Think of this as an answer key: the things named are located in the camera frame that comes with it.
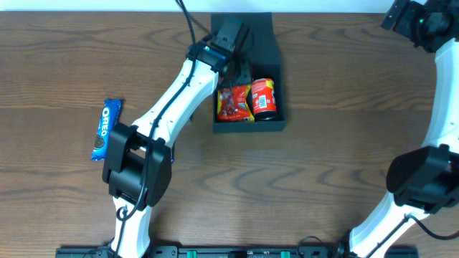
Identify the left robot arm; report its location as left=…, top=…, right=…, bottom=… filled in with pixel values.
left=102, top=16, right=250, bottom=257

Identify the red Hacks candy bag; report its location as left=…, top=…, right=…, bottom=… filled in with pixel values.
left=217, top=84, right=255, bottom=122

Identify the blue Oreo cookie pack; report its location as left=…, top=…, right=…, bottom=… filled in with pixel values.
left=91, top=99, right=122, bottom=161

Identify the dark green box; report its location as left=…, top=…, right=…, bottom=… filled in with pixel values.
left=211, top=12, right=286, bottom=133

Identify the red Pringles can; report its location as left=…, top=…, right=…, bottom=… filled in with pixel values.
left=251, top=78, right=277, bottom=121

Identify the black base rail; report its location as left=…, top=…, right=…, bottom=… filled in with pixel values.
left=55, top=244, right=420, bottom=258

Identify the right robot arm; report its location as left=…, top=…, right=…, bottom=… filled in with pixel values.
left=333, top=0, right=458, bottom=257

